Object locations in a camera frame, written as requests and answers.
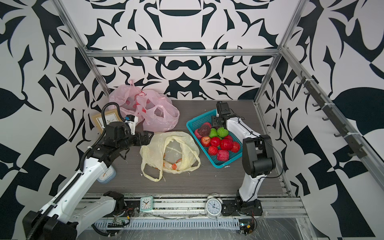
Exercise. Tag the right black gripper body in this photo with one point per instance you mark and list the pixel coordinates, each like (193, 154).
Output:
(215, 120)

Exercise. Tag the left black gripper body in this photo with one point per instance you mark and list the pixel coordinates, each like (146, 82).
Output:
(131, 141)

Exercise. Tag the green fruit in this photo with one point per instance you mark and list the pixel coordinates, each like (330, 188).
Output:
(222, 132)

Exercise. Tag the large pink-red fruit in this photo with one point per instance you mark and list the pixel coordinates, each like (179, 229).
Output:
(207, 124)

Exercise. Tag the green apple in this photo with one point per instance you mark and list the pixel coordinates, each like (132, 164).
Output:
(213, 133)

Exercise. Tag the round red apple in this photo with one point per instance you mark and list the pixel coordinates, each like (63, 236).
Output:
(229, 137)

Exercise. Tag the dark maroon fruit yellow bag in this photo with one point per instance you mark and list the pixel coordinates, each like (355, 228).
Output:
(204, 130)

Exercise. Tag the red cracked fruit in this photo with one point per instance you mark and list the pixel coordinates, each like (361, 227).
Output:
(206, 141)

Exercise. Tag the teal plastic basket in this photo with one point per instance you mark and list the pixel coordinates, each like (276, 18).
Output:
(196, 123)

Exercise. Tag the small pink-red fruit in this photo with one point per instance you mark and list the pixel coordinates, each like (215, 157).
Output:
(197, 134)

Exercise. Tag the small red fruit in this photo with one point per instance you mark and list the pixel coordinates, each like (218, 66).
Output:
(235, 147)

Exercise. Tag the red cracked apple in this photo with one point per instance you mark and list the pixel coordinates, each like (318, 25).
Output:
(213, 151)

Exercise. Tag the large pink plastic bag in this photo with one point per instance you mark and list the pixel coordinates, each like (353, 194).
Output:
(126, 97)

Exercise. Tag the small pink plastic bag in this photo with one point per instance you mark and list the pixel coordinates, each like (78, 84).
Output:
(157, 110)

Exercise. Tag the yellow plastic bag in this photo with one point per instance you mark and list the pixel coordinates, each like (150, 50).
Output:
(171, 152)

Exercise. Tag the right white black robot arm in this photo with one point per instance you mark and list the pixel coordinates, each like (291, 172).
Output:
(258, 155)

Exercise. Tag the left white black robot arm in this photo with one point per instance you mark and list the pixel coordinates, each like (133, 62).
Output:
(57, 220)

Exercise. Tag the blue square timer clock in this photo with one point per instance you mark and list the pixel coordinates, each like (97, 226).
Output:
(107, 176)

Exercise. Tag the small teal square clock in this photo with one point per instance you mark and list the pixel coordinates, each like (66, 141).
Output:
(146, 204)

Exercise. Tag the left circuit board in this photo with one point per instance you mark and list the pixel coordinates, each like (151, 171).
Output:
(119, 223)

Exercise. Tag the circuit board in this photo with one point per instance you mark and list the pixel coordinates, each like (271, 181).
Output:
(248, 228)
(119, 223)

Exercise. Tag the round silver alarm clock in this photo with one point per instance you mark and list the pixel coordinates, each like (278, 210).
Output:
(213, 207)

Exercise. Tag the right circuit board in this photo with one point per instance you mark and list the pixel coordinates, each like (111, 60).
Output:
(248, 228)

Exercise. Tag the wooden picture frame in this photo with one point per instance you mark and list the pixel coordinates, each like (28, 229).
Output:
(110, 116)

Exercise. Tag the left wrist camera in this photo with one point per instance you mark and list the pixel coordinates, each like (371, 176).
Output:
(132, 121)

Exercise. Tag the white slotted cable duct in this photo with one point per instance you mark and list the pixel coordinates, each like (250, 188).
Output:
(174, 224)

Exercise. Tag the wall hook rail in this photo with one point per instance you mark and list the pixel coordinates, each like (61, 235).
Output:
(335, 116)

